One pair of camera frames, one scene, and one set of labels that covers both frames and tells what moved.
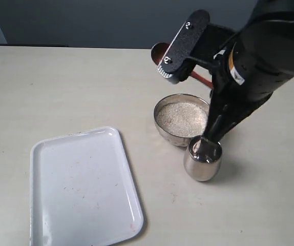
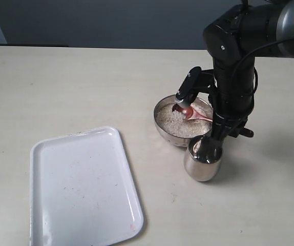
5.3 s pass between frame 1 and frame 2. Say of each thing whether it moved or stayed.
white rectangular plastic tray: stayed
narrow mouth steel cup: stayed
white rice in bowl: stayed
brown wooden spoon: moved
